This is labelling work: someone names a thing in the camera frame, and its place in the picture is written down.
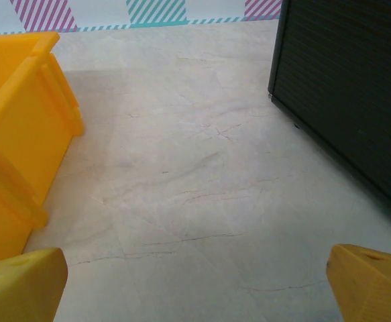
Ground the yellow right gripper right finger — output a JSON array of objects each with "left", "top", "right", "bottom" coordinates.
[{"left": 327, "top": 244, "right": 391, "bottom": 322}]

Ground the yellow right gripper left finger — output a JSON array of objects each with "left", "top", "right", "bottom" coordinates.
[{"left": 0, "top": 247, "right": 69, "bottom": 322}]

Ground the yellow plastic bin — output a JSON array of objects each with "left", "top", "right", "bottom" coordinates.
[{"left": 0, "top": 32, "right": 85, "bottom": 268}]

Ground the black hard case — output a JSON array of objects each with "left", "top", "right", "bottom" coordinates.
[{"left": 268, "top": 0, "right": 391, "bottom": 217}]

